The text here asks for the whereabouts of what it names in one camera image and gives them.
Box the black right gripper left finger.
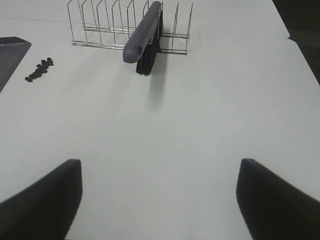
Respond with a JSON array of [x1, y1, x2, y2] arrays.
[[0, 159, 83, 240]]

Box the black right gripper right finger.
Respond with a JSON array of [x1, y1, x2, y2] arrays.
[[236, 158, 320, 240]]

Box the pile of coffee beans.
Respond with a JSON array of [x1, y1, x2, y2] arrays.
[[24, 57, 54, 83]]

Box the grey plastic dustpan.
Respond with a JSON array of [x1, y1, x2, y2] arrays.
[[0, 36, 32, 92]]

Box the grey hand brush black bristles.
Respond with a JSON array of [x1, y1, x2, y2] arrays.
[[122, 1, 163, 76]]

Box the metal wire rack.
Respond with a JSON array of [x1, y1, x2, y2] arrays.
[[66, 0, 194, 55]]

